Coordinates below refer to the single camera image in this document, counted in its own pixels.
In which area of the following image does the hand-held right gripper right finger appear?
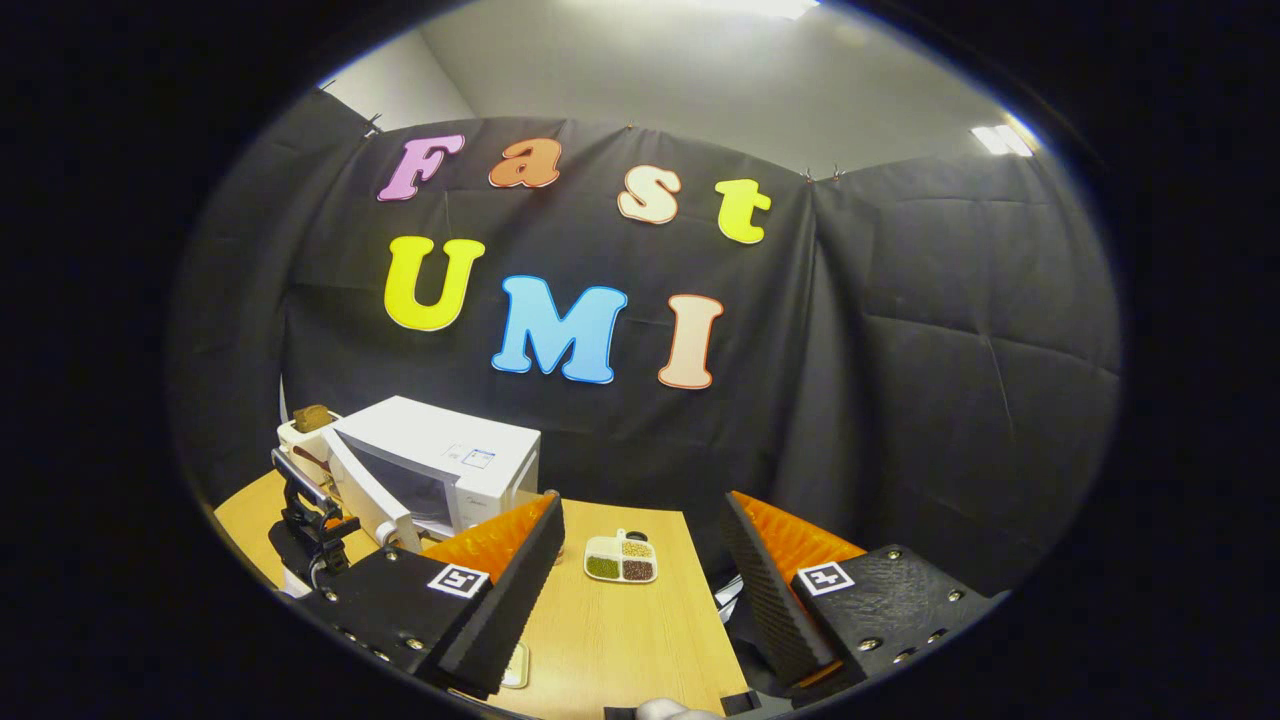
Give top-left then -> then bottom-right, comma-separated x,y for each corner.
720,490 -> 1001,701

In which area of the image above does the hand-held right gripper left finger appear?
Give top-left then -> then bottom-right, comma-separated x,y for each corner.
298,490 -> 567,701

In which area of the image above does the white microwave oven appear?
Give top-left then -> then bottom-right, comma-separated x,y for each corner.
322,396 -> 542,553

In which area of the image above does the white toaster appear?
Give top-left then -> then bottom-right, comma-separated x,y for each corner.
277,410 -> 346,481

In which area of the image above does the divided dish of beans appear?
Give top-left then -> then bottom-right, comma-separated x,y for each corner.
584,529 -> 659,584

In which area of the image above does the black backdrop cloth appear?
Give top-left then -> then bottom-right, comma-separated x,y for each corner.
168,88 -> 1123,596

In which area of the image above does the small ceiling light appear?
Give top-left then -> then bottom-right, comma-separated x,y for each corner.
970,122 -> 1036,158

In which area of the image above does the large ceiling light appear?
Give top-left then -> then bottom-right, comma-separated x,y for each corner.
690,0 -> 821,21

